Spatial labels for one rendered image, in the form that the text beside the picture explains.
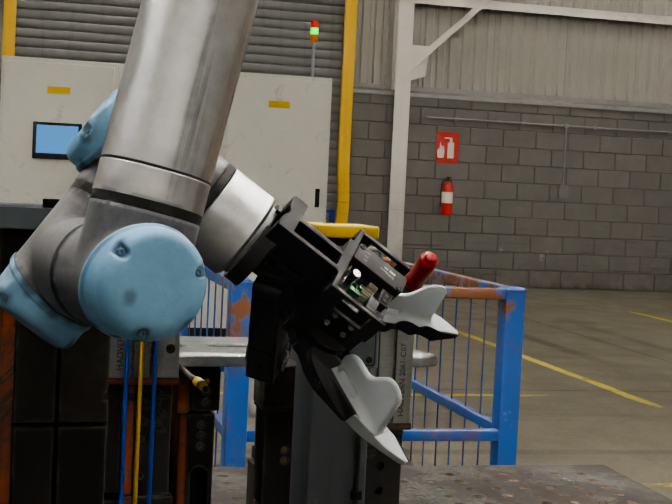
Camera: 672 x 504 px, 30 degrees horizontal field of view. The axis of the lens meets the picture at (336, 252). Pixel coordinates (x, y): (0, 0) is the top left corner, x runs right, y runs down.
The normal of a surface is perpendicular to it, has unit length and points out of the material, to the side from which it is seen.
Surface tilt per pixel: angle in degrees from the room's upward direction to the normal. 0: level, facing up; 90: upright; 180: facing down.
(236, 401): 90
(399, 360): 90
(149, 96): 81
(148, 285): 90
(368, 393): 100
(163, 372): 90
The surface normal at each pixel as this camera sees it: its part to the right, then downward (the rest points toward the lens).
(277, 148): 0.25, 0.06
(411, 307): 0.18, 0.81
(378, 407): -0.70, 0.18
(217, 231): -0.04, 0.29
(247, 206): 0.46, -0.35
